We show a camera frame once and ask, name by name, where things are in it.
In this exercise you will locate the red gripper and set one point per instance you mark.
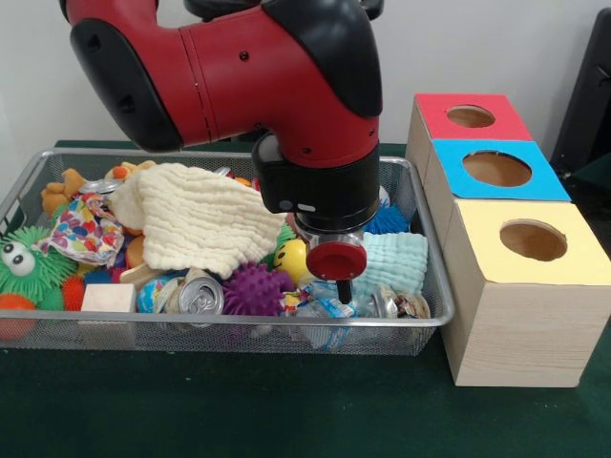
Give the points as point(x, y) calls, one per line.
point(336, 262)

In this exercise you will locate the cream waffle cloth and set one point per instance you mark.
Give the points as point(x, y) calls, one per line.
point(205, 222)

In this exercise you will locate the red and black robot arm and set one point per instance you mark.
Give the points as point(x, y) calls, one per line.
point(248, 86)

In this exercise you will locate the wooden box with three holes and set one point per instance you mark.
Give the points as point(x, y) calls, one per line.
point(525, 334)

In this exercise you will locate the crushed clear plastic bottle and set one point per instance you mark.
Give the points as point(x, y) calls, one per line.
point(324, 305)

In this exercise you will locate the yellow smiley face ball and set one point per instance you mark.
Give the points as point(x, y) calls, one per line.
point(291, 260)

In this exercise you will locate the light blue waffle cloth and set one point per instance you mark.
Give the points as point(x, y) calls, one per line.
point(398, 260)

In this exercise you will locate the blue spiky rubber ball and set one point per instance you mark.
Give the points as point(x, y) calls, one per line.
point(393, 220)

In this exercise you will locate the purple spiky ball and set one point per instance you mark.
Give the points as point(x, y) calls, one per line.
point(255, 291)

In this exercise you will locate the silver drinks can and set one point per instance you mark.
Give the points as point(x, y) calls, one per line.
point(200, 297)

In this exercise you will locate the dark green table cloth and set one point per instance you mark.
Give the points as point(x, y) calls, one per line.
point(594, 169)
point(238, 405)

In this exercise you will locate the plain wooden block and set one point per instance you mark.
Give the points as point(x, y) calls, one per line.
point(107, 298)

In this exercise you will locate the colourful heart-print cloth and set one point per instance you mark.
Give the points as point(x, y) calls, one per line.
point(83, 231)

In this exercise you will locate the black upright panel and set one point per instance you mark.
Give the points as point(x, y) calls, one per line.
point(587, 95)

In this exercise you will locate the green spiky googly-eyed toy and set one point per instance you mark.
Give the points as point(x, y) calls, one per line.
point(28, 281)

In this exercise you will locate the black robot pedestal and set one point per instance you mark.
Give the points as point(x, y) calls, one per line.
point(198, 6)

